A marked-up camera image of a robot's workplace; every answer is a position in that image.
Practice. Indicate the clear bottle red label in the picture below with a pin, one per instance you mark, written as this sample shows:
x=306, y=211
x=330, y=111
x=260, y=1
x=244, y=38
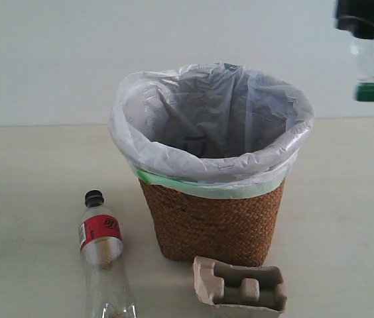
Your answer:
x=108, y=293

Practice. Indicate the grey cardboard pulp tray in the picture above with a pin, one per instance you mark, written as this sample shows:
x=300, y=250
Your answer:
x=239, y=291

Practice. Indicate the woven brown wicker basket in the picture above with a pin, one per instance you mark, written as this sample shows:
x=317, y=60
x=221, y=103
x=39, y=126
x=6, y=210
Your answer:
x=234, y=231

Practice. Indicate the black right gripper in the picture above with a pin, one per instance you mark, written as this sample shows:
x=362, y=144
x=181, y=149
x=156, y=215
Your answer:
x=356, y=17

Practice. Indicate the white plastic bin liner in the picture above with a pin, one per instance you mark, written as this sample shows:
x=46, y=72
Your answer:
x=217, y=131

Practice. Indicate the clear bottle green cap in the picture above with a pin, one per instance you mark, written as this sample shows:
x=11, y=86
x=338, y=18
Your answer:
x=363, y=52

